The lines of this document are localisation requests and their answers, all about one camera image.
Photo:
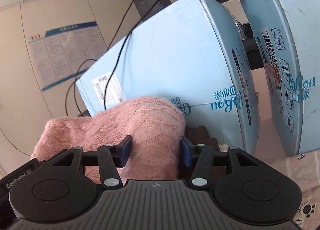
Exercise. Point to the white shipping label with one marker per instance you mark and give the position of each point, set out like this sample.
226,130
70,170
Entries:
108,89

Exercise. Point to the brown folded garment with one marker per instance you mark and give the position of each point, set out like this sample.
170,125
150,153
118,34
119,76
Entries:
201,135

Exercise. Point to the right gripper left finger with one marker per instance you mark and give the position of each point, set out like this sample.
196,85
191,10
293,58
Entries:
69,167

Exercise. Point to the pink knitted sweater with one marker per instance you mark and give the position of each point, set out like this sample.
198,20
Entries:
154,124

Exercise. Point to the black power adapter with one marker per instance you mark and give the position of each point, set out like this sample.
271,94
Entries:
144,5

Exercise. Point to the large light blue box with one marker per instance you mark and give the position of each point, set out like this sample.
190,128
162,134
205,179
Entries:
287,35

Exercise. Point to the small light blue box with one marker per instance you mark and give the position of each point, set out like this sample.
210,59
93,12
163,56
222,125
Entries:
191,54

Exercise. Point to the striped cartoon bed sheet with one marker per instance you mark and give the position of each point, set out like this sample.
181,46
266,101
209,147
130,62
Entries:
304,170

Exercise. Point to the blue wall notice board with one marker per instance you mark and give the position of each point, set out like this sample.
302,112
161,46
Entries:
65,51

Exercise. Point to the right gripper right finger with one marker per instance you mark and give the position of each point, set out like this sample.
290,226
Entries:
200,159

